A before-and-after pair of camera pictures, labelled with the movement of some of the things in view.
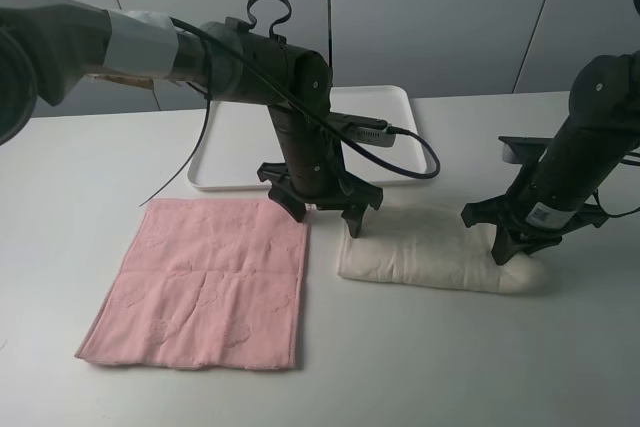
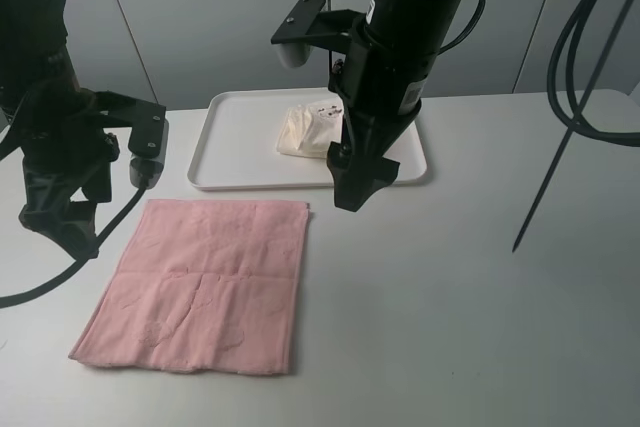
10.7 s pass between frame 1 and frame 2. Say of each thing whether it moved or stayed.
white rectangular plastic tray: stayed
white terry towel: moved
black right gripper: moved
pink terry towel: stayed
